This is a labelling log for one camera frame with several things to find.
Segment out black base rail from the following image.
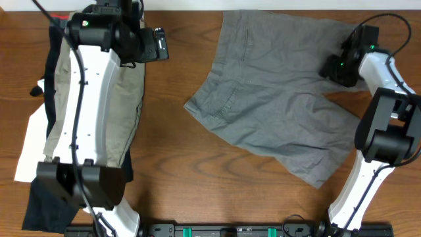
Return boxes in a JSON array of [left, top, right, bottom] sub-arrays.
[[64, 223, 395, 237]]

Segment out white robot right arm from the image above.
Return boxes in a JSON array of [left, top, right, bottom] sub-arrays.
[[313, 24, 420, 236]]

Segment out khaki beige shorts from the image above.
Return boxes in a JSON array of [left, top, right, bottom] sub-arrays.
[[42, 11, 147, 169]]

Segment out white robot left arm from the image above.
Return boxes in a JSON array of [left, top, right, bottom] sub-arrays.
[[36, 1, 169, 236]]

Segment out black garment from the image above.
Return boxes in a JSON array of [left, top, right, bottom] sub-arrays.
[[22, 25, 144, 234]]

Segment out white garment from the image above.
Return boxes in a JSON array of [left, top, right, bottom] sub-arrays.
[[14, 78, 49, 184]]

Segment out grey shorts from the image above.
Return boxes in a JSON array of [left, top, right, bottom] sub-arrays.
[[185, 11, 359, 188]]

